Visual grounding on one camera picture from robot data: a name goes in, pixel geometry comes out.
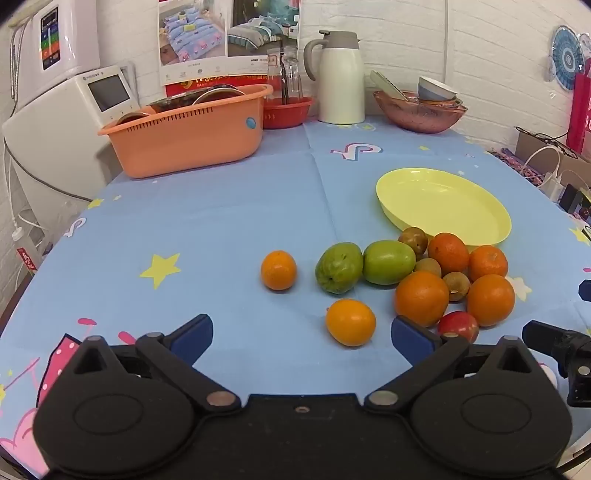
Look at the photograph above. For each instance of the patterned cloth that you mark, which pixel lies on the patterned cloth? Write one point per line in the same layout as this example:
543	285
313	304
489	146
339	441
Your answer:
510	161

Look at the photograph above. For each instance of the steel bowl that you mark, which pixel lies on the steel bowl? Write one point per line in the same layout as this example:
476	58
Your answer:
217	94
175	102
131	117

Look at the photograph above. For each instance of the white blue ceramic bowl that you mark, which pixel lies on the white blue ceramic bowl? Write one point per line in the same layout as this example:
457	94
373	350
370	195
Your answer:
436	87

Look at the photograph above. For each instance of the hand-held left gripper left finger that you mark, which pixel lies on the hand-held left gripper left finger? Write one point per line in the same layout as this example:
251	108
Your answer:
194	334

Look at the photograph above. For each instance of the cardboard box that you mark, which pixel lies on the cardboard box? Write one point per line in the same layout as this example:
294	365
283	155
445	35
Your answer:
531	145

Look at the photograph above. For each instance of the brown red plum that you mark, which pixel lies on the brown red plum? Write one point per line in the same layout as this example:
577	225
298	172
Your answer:
412	240

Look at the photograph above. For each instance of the white charger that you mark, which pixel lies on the white charger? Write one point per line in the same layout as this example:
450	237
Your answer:
551	185

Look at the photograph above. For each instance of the small orange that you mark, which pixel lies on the small orange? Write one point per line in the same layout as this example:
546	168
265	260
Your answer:
278	270
350	322

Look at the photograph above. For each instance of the black device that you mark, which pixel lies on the black device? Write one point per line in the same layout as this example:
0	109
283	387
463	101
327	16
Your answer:
572	199

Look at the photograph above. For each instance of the white dish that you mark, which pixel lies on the white dish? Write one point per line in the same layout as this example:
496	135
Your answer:
385	85

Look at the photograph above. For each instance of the white wall pipe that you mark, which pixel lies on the white wall pipe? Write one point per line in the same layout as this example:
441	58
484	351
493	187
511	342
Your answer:
446	41

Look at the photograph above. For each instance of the round green fruit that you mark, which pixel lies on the round green fruit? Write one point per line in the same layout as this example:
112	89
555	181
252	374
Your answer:
388	262

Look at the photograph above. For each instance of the red plastic basket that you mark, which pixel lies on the red plastic basket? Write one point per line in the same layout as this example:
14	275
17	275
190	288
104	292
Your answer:
286	115

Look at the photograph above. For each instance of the red apple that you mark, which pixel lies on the red apple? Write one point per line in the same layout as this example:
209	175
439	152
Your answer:
458	326

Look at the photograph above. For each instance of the yellow plastic plate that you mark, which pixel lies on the yellow plastic plate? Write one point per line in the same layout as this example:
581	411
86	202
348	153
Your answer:
443	203

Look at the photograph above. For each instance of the green mango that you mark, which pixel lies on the green mango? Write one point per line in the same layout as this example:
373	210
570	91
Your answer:
338	267

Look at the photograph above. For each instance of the pink glass bowl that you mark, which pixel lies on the pink glass bowl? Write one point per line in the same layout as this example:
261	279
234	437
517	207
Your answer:
415	117

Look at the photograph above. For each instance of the orange plastic basket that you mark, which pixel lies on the orange plastic basket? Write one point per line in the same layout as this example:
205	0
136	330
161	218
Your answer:
184	143

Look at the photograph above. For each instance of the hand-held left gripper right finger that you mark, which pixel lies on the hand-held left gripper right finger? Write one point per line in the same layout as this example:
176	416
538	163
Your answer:
408	337

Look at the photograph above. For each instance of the round blue wall decoration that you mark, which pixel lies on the round blue wall decoration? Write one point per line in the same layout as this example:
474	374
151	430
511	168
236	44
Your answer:
567	57

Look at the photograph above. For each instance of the large smooth orange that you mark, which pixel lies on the large smooth orange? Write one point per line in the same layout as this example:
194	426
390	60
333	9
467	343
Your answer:
421	297
490	300

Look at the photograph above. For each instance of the deep orange tangerine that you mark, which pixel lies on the deep orange tangerine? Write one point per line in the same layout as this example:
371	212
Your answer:
448	253
488	263

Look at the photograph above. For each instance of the brown kiwi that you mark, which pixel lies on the brown kiwi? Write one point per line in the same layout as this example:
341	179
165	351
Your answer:
428	266
456	286

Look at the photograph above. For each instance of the glass jug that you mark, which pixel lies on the glass jug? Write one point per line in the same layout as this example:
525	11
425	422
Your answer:
274	74

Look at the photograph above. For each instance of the clear glass cup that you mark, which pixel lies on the clear glass cup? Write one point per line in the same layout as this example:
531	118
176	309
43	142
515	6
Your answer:
293	74

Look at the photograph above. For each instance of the white appliance with screen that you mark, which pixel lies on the white appliance with screen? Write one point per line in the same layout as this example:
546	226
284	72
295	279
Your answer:
51	138

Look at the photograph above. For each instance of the white thermos jug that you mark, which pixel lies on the white thermos jug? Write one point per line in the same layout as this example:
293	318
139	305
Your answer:
341	83

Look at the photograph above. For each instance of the wall poster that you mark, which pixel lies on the wall poster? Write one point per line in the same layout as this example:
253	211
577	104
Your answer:
207	41

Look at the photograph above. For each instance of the blue printed tablecloth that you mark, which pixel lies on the blue printed tablecloth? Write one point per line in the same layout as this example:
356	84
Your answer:
207	221

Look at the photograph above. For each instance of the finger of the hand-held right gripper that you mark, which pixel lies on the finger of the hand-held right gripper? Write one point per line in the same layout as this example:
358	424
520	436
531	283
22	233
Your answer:
540	337

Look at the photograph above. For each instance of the white wall water purifier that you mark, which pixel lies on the white wall water purifier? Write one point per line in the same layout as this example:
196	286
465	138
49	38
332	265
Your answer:
74	41

